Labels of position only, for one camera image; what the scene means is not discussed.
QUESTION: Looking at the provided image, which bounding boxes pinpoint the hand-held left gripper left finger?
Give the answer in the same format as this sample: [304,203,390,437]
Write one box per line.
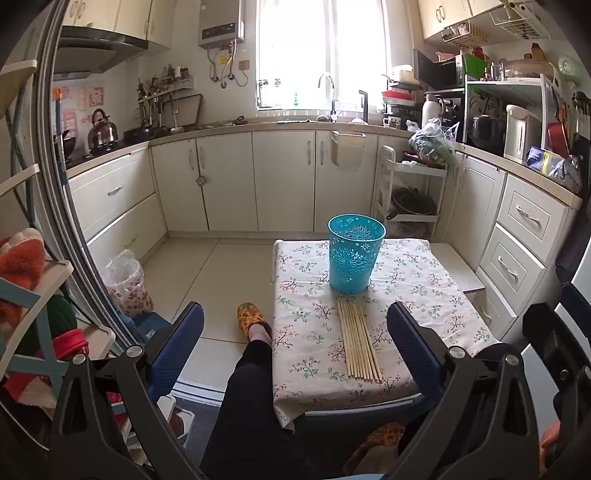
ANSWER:
[48,301,205,480]

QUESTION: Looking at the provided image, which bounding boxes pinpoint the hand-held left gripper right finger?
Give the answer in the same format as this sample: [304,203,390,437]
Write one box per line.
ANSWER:
[387,301,541,480]

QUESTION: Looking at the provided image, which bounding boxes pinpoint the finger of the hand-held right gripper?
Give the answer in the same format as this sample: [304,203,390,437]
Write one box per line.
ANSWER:
[556,281,591,324]
[522,302,587,414]

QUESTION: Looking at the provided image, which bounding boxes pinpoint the bundle of wooden chopsticks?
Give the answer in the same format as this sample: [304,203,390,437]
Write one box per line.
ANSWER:
[335,301,383,383]

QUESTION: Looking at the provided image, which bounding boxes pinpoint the blue perforated plastic basket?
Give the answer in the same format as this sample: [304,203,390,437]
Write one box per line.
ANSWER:
[328,213,387,294]

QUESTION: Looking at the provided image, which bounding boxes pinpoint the person's right hand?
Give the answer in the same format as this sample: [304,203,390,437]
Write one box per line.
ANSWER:
[539,418,563,463]

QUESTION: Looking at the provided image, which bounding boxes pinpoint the blue dustpan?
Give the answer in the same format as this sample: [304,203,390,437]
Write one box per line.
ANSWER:
[121,308,178,349]

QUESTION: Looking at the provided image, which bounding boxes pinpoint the floral bin with plastic bag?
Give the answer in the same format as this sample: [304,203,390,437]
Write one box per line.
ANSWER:
[102,249,154,319]

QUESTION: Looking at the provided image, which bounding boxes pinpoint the small white table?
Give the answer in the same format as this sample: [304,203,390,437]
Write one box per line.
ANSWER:
[271,237,490,416]

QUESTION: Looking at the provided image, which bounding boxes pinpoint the yellow floral slipper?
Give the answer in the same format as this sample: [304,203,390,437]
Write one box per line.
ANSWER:
[342,422,407,476]
[237,302,273,342]

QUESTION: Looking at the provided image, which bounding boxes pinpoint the person's left leg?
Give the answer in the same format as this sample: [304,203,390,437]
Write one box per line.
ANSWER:
[201,323,305,480]

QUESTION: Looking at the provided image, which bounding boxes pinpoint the white three-drawer cabinet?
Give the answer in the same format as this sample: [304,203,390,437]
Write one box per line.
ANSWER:
[434,150,583,344]

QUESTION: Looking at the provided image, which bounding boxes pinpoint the floral tablecloth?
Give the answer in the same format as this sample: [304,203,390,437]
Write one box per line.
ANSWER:
[270,237,502,428]

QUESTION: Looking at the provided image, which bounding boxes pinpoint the red lidded container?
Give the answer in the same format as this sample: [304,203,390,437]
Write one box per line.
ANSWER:
[51,330,90,361]

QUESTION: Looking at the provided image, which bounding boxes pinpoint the green round object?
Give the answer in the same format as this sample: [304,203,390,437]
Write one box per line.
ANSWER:
[46,295,77,340]

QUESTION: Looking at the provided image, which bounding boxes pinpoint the grey plastic bag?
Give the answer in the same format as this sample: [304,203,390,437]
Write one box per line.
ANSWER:
[549,154,585,195]

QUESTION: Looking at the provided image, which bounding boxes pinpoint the blue box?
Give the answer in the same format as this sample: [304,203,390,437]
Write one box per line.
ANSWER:
[525,145,566,176]

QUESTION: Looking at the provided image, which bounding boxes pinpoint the dark lidded pan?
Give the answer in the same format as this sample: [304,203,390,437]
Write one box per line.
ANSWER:
[385,187,437,220]

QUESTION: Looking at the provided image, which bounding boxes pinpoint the white two-drawer cabinet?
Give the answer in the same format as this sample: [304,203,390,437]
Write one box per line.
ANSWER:
[65,148,168,273]

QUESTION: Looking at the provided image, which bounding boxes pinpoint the light blue folding rack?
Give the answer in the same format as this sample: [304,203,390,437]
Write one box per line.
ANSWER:
[0,277,61,393]

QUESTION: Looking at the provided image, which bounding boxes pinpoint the red pan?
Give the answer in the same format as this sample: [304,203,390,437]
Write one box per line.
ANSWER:
[547,121,573,155]

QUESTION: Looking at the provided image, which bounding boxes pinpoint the white door base cabinets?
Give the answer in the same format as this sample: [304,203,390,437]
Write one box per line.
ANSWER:
[148,129,384,234]

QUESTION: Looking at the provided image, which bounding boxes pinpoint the orange plush toy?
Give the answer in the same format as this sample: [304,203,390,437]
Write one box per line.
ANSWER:
[0,228,47,324]

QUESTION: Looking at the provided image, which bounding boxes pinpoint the white electric water boiler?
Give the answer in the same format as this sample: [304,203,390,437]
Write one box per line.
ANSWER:
[503,104,543,162]

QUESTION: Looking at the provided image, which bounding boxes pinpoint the white rolling cart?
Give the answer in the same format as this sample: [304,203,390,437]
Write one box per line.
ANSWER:
[373,145,448,241]

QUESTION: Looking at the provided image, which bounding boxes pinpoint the black rice cooker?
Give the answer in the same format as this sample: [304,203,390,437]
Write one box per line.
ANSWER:
[468,113,506,153]

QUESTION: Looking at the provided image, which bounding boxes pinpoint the bag of green vegetables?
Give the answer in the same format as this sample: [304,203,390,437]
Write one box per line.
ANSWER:
[406,117,460,164]

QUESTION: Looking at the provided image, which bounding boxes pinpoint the gas stove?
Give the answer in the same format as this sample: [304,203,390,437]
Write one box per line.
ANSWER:
[69,143,125,162]

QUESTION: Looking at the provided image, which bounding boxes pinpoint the white hanging door bin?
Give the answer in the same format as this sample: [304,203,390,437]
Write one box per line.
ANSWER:
[329,130,366,171]

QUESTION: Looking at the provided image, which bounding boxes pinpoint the white counter shelf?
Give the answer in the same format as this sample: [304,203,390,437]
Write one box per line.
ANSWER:
[464,76,561,144]

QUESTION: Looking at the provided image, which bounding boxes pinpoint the steel kettle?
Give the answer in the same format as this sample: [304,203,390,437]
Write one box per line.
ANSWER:
[88,108,122,148]

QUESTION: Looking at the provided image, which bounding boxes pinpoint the small black wok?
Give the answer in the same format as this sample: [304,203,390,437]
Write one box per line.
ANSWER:
[53,131,77,162]

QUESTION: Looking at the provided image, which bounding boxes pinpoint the white thermos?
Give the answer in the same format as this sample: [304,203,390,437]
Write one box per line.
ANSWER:
[422,95,445,132]

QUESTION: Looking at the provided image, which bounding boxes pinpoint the wooden cutting board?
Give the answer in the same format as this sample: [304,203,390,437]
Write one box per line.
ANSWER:
[159,93,204,129]

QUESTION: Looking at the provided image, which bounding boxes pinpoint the clear lidded container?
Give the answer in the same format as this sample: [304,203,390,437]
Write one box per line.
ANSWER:
[501,58,555,79]

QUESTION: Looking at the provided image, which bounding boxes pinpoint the stack of red white bowls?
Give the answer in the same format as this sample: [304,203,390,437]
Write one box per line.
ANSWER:
[381,88,416,116]

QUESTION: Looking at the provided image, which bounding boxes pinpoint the green plastic box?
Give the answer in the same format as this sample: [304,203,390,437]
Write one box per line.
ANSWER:
[464,53,490,79]

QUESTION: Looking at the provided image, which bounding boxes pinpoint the black microwave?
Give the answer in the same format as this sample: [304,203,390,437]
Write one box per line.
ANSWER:
[413,48,467,90]

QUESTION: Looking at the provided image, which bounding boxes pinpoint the chrome curved faucet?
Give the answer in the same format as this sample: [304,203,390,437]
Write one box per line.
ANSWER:
[318,73,342,123]

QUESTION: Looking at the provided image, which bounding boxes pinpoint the range hood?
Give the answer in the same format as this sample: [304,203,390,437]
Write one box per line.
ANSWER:
[53,25,149,77]

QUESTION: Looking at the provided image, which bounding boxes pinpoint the beige shelf rack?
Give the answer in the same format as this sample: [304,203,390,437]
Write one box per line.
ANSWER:
[0,58,116,370]

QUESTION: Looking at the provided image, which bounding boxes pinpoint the kitchen window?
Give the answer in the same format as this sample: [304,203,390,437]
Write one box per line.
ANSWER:
[256,0,393,110]

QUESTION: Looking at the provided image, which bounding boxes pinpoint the wall utensil rack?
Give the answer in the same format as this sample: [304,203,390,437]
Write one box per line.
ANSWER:
[136,65,195,121]

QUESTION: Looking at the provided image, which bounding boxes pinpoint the red paper wall decals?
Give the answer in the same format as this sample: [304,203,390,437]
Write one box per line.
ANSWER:
[51,85,107,139]

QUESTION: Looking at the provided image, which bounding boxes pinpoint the white wire basket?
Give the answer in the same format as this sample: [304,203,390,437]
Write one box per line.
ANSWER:
[489,0,550,40]

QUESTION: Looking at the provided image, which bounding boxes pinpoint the wire dish rack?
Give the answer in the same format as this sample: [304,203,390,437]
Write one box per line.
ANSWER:
[441,21,490,47]

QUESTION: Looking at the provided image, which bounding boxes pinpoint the white wall cabinets above shelf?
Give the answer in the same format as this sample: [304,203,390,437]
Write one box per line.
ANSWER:
[416,0,509,40]

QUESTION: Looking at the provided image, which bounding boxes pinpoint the grey wall water heater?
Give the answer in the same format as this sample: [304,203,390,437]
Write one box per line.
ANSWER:
[198,0,245,49]

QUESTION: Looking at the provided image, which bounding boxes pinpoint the white wall cabinets above hood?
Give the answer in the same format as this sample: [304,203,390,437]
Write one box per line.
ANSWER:
[60,0,178,49]

